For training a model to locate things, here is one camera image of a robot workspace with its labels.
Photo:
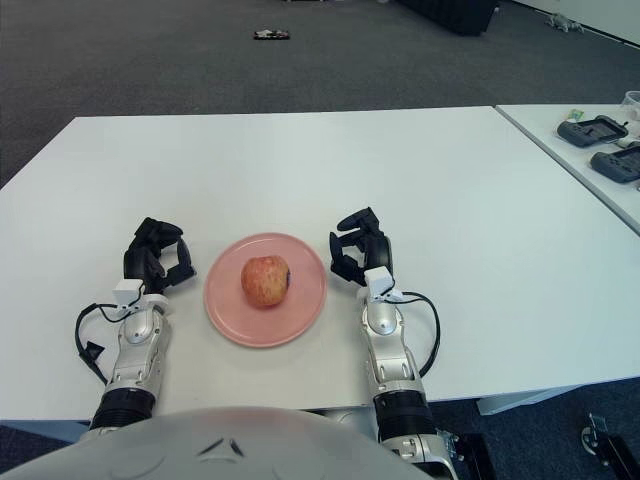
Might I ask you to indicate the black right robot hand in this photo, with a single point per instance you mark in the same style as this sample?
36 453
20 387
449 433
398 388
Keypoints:
377 250

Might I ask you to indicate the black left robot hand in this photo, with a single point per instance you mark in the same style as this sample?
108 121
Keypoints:
140 260

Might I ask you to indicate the red yellow apple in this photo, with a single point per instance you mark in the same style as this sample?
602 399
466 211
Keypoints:
262 282

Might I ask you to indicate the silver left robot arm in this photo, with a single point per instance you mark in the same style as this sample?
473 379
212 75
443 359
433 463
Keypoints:
135 350

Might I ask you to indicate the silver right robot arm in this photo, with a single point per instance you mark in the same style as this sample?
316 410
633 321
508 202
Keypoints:
390 360

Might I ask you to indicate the pink round plate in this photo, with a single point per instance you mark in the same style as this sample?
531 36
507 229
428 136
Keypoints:
310 300

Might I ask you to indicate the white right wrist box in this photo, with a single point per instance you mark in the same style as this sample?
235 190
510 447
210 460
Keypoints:
380 282

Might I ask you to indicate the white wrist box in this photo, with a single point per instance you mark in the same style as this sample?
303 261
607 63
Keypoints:
127 292
380 282

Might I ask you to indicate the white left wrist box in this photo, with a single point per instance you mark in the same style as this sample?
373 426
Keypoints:
127 292

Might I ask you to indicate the grey robot torso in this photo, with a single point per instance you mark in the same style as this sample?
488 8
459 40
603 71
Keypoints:
175 445

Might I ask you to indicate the grey handheld controller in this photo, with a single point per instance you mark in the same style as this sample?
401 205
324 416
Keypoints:
580 132
617 163

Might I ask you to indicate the small black red floor object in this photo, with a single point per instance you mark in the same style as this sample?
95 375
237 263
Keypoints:
271 35

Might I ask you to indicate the small green packet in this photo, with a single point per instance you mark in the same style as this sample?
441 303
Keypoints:
576 114

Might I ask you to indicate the black furniture block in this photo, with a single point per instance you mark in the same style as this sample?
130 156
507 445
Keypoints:
460 15

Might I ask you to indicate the small grey robot toy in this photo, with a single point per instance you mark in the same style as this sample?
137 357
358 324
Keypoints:
565 21

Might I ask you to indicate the clear plastic container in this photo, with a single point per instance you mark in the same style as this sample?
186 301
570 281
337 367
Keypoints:
634 100

